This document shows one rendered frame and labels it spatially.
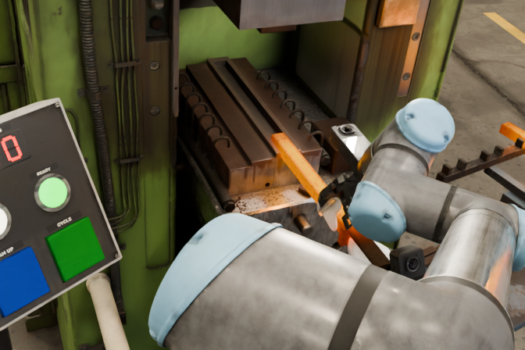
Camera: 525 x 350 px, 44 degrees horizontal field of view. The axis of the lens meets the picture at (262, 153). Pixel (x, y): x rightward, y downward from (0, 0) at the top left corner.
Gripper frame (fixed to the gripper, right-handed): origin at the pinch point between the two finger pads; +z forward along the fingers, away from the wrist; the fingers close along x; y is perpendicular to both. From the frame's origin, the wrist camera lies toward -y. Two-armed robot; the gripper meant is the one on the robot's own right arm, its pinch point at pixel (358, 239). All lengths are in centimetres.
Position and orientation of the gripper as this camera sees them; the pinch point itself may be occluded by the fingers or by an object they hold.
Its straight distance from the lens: 110.3
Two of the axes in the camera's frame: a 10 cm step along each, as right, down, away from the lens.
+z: -3.9, -5.4, 7.4
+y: -0.7, 8.3, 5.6
